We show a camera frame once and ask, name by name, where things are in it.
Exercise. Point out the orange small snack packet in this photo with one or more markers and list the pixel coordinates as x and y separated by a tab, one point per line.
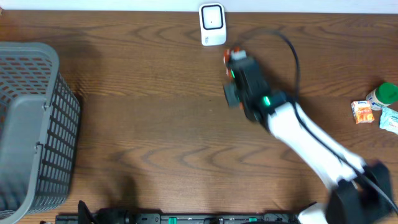
362	112

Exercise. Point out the teal white snack packet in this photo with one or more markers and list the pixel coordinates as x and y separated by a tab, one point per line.
389	120

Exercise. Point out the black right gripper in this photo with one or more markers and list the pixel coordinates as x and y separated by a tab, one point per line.
230	95

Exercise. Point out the green lid jar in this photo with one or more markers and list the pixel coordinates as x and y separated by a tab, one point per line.
382	96

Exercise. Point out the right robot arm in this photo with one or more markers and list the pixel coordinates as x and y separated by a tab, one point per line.
359	192

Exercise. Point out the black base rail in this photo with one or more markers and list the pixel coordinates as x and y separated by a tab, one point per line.
156	218

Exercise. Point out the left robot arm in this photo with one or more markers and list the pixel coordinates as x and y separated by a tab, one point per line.
104	215

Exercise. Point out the red Top chocolate bar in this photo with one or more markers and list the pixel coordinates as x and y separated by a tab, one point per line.
227	52

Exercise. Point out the grey plastic mesh basket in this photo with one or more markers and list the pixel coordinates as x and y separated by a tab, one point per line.
40	120

